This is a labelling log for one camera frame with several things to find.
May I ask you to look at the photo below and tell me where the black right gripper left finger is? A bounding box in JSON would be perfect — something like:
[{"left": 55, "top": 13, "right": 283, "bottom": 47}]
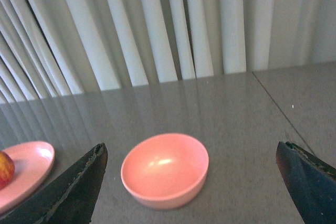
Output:
[{"left": 1, "top": 143, "right": 108, "bottom": 223}]

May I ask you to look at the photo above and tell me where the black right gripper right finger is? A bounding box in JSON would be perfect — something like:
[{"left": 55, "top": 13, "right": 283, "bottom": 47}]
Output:
[{"left": 276, "top": 142, "right": 335, "bottom": 223}]

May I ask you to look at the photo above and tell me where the red yellow apple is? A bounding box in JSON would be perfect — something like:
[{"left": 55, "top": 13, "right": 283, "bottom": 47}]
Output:
[{"left": 0, "top": 151, "right": 15, "bottom": 189}]

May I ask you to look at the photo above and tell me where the pink plate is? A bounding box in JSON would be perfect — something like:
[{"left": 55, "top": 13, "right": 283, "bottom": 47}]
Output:
[{"left": 1, "top": 141, "right": 55, "bottom": 215}]

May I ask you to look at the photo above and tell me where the pink bowl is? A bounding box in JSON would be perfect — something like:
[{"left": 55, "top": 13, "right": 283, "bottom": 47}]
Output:
[{"left": 120, "top": 133, "right": 209, "bottom": 210}]

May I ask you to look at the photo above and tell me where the white curtain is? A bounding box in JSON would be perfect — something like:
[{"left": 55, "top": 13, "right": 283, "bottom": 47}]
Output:
[{"left": 1, "top": 0, "right": 335, "bottom": 103}]

